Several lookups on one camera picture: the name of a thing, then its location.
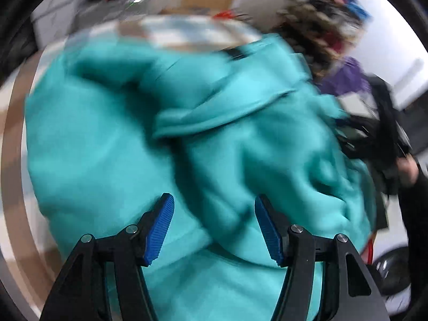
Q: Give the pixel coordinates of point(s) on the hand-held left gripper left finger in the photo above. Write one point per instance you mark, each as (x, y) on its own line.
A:
(160, 230)

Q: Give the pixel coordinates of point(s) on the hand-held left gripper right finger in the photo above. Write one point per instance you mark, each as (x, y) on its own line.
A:
(269, 234)

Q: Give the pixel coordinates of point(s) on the teal zip jacket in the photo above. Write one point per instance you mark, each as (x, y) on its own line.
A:
(133, 140)

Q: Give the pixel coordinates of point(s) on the person's right forearm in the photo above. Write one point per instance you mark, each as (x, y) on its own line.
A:
(418, 207)

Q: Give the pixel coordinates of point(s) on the person's right hand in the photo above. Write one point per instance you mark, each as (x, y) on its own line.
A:
(408, 170)

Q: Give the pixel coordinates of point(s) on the purple bag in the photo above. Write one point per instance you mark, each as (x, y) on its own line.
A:
(344, 77)

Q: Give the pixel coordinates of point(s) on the wooden shoe rack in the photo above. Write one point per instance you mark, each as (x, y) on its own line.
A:
(321, 30)

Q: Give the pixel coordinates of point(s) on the red plastic bag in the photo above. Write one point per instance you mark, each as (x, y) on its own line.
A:
(229, 14)

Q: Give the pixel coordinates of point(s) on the checkered bed blanket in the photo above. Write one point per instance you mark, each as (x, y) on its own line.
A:
(187, 30)

